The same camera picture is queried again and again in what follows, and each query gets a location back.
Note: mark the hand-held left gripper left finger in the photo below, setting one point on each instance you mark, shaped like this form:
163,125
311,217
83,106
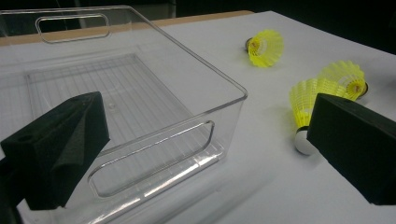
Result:
56,149

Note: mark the yellow plastic shuttlecock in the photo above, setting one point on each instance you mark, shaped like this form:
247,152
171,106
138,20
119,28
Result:
303,102
342,77
267,48

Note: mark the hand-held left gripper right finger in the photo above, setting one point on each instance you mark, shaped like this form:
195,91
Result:
351,146

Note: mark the clear plastic storage bin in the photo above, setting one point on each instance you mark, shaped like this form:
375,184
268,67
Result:
130,93

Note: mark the white table cover sheet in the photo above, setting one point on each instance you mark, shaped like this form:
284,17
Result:
274,186

